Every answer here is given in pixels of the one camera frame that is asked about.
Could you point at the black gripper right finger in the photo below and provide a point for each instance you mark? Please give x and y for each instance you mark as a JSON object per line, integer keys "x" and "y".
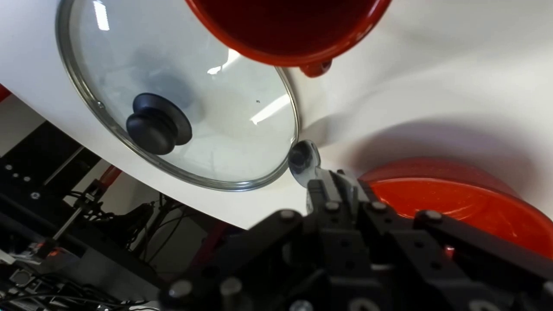
{"x": 404, "y": 230}

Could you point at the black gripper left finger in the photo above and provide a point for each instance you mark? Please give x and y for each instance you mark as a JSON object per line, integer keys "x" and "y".
{"x": 317, "y": 230}

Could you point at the small metal spoon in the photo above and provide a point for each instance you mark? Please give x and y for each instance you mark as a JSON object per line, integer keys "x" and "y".
{"x": 303, "y": 158}

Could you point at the red plastic bowl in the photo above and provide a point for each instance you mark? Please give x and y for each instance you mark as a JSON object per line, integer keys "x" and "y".
{"x": 461, "y": 201}

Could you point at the glass lid with black knob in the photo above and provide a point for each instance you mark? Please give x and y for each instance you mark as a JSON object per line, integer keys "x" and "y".
{"x": 158, "y": 123}

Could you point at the red plastic cup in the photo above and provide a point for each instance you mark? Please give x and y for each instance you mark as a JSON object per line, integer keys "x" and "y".
{"x": 288, "y": 28}

